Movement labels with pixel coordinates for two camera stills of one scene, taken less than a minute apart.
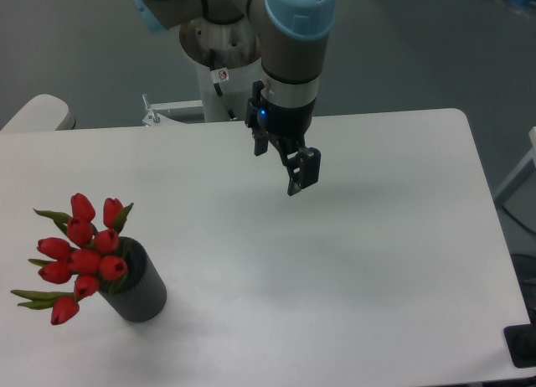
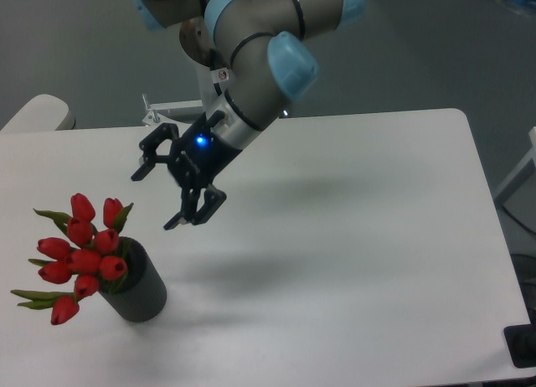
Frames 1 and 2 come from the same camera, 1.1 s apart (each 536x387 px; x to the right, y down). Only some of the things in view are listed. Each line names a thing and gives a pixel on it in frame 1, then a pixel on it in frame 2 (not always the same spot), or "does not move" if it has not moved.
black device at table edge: x=521 y=343 does not move
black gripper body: x=286 y=126 -> x=197 y=154
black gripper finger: x=303 y=164 -> x=213 y=199
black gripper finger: x=260 y=145 -> x=149 y=145
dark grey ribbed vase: x=141 y=293 does not move
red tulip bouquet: x=88 y=260 does not move
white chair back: x=44 y=112 does not move
